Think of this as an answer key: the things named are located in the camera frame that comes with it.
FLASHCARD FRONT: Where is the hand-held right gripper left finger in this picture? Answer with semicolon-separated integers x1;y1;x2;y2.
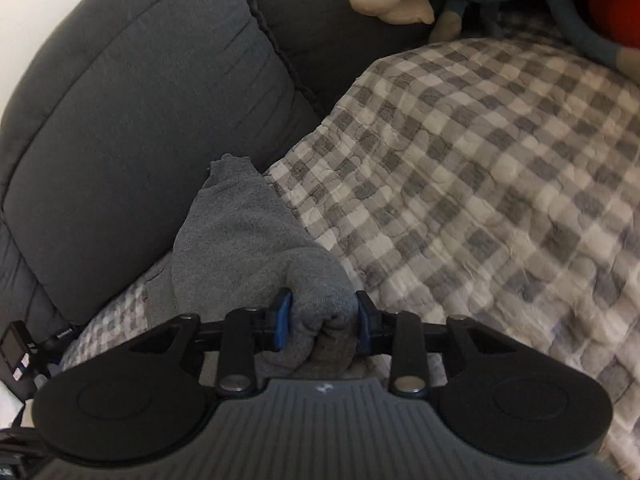
129;287;293;396

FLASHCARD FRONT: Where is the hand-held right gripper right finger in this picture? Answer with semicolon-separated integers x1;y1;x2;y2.
355;290;513;396

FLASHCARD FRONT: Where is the dark grey sofa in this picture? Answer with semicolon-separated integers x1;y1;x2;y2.
0;0;451;341

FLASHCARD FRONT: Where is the grey checked quilt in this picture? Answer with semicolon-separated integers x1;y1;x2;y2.
70;10;640;480

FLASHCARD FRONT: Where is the red lobed plush cushion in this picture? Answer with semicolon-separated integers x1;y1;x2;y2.
542;0;640;51

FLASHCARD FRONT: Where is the grey knit sweater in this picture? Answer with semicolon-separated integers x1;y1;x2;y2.
147;154;373;380

